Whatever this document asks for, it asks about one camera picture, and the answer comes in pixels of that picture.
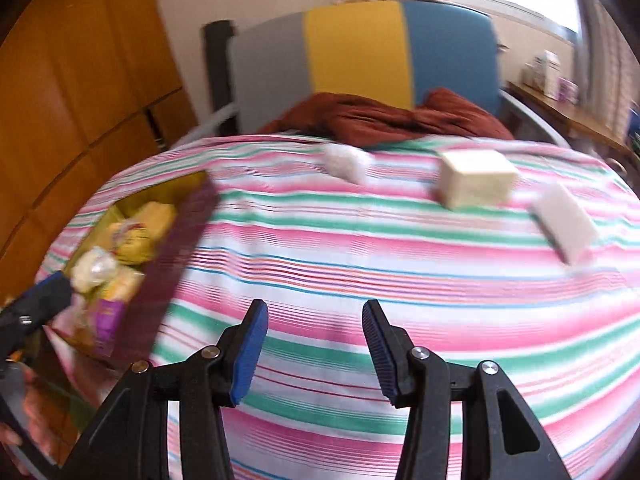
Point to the white ball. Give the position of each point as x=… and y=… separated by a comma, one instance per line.
x=92, y=270

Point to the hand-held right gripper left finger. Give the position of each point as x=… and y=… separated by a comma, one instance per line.
x=250, y=355

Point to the wooden wardrobe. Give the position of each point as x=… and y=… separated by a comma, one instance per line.
x=75, y=85

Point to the black bed post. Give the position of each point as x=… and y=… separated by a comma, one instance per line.
x=217, y=60

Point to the white crumpled plastic wrap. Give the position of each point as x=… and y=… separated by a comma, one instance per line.
x=345, y=162

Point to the person's left hand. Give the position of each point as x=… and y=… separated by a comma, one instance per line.
x=42, y=420

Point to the wooden desk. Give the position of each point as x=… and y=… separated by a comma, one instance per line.
x=565, y=115

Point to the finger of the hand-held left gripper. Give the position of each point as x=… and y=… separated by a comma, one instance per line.
x=40, y=300

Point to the grey yellow blue headboard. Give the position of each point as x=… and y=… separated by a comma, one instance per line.
x=350, y=50

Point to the beige cardboard box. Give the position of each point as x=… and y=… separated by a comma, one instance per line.
x=475, y=177

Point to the striped bedsheet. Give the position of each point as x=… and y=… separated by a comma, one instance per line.
x=400, y=260

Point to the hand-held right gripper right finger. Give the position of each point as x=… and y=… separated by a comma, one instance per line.
x=380, y=360

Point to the white bed rail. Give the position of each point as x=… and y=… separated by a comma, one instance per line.
x=205, y=127

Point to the maroon gift box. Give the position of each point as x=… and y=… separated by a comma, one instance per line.
x=170, y=270

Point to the small purple box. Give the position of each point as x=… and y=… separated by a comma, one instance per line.
x=569, y=90

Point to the purple snack packet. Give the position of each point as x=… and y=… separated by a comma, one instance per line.
x=107, y=322

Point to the yellow sponge block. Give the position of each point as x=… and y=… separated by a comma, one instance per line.
x=155, y=217
x=125, y=285

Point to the white carton box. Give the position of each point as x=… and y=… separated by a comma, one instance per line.
x=547, y=72

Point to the yellow snack packet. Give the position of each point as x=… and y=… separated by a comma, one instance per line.
x=132, y=245

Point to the beige floral curtain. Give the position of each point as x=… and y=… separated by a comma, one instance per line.
x=605, y=60

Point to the brown blanket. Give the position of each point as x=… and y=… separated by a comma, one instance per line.
x=380, y=120

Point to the white foam sponge block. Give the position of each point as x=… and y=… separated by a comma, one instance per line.
x=565, y=225

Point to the grey bed rail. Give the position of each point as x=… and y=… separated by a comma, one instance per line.
x=535, y=115

